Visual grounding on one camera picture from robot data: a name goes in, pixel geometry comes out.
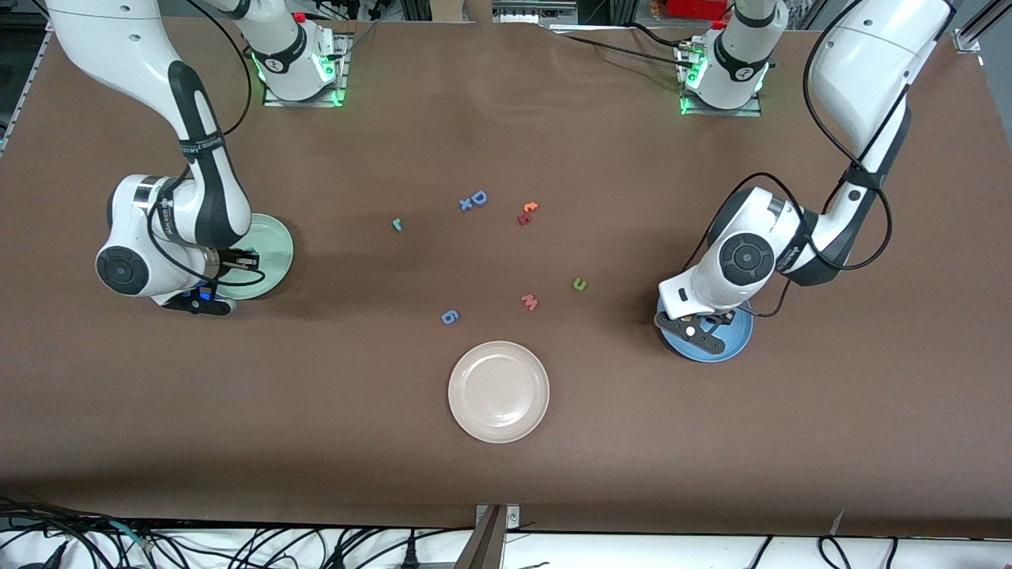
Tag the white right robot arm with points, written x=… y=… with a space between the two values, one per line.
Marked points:
x=111 y=47

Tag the beige plate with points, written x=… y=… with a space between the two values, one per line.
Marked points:
x=499 y=392

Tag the mint green plate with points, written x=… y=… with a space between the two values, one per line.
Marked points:
x=273 y=245

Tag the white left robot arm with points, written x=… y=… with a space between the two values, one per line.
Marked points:
x=870 y=63

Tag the brown table cover sheet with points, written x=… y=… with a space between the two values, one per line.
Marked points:
x=506 y=474

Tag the silver bracket plate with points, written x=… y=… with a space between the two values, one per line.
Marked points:
x=512 y=518

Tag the blue plate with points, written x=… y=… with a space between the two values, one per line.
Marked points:
x=739 y=336

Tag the blue foam letter D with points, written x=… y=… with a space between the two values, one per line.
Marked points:
x=478 y=197

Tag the aluminium profile rail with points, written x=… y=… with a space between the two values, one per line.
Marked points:
x=976 y=32

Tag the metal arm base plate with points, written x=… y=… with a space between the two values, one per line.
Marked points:
x=345 y=71
x=719 y=112

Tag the black power plug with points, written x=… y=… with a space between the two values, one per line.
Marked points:
x=409 y=557

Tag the grey metal bar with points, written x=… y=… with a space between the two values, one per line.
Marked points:
x=482 y=549

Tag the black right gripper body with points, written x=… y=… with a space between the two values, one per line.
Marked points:
x=230 y=257

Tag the red box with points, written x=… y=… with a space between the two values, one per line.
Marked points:
x=696 y=8

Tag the pink foam letter w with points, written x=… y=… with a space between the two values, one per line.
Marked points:
x=530 y=302

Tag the blue foam letter g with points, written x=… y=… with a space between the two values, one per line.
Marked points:
x=450 y=317

